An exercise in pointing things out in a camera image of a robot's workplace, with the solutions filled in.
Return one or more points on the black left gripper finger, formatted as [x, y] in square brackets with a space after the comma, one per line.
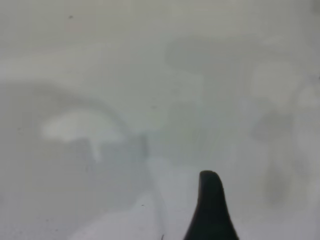
[210, 212]

